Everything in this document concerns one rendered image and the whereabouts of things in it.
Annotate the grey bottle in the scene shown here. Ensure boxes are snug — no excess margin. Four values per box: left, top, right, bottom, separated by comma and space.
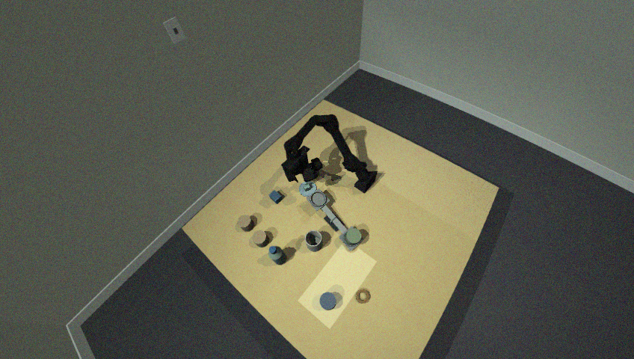
268, 246, 287, 265

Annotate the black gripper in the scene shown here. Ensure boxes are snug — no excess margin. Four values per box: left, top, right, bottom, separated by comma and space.
285, 158, 323, 182

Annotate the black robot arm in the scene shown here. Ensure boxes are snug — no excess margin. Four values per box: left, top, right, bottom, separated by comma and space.
281, 114, 372, 182

